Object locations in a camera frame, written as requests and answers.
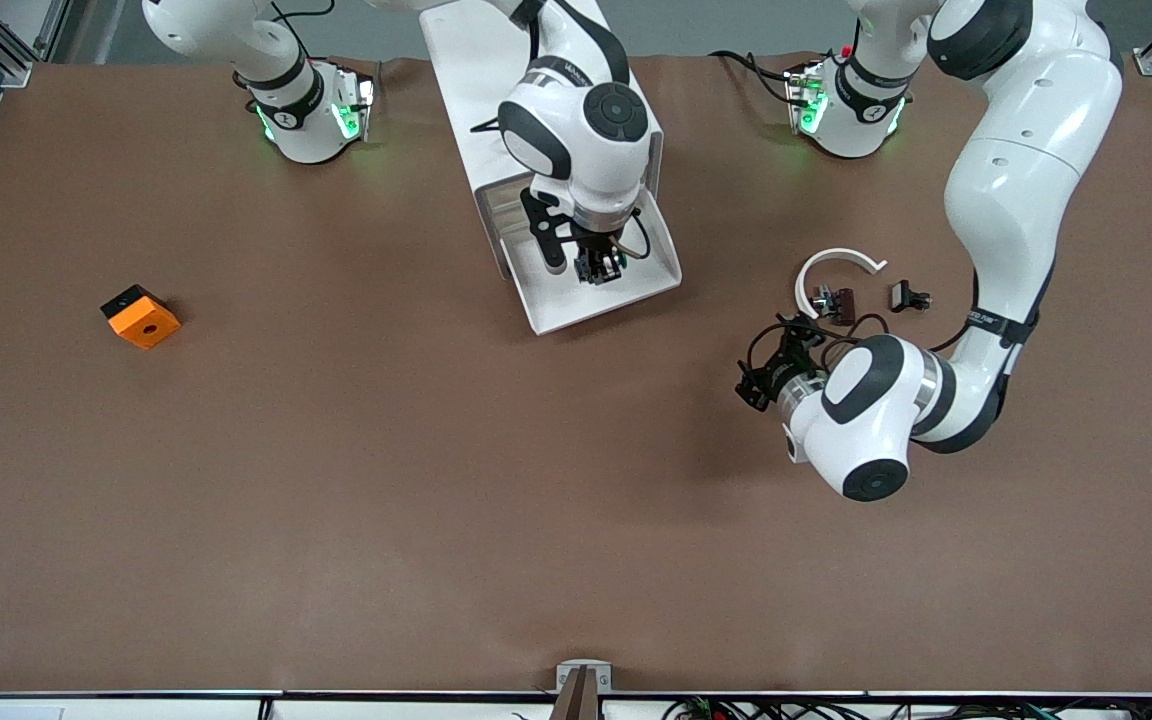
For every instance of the grey metal bracket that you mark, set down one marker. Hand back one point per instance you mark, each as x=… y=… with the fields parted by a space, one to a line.
x=603 y=680

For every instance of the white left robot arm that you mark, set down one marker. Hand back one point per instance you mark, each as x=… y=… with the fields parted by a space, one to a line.
x=1026 y=180

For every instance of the brown table cover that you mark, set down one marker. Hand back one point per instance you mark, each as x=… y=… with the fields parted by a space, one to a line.
x=536 y=500

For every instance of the white table edge rail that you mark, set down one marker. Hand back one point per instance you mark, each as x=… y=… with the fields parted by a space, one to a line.
x=136 y=710

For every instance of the small brown part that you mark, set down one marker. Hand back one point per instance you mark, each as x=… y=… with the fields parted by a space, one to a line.
x=842 y=305

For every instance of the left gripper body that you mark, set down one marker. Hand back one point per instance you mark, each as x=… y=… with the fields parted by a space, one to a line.
x=774 y=377

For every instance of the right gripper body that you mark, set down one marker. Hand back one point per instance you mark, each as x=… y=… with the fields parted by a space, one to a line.
x=596 y=246

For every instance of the small black clip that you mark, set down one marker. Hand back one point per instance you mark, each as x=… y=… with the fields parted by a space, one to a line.
x=904 y=296

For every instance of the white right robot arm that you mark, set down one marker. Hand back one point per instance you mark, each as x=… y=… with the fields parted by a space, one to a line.
x=586 y=120

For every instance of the orange block with hole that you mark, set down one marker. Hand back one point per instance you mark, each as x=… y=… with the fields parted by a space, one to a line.
x=144 y=322

